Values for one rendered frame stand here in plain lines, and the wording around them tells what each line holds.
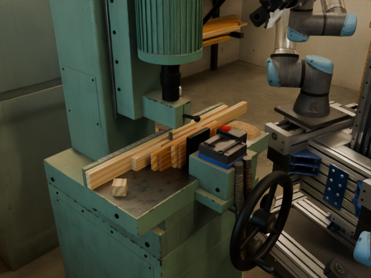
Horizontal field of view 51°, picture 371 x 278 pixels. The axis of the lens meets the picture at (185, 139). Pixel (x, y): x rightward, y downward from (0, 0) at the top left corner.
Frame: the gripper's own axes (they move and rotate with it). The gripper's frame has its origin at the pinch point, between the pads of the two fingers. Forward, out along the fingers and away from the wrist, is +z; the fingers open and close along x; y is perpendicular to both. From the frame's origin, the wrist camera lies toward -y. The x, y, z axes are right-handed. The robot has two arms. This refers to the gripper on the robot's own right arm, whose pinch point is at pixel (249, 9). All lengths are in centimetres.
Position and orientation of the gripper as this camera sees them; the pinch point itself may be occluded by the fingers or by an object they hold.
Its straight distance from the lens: 118.4
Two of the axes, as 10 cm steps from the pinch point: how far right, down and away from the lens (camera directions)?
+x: 5.4, 8.4, -1.0
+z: -6.7, 3.5, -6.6
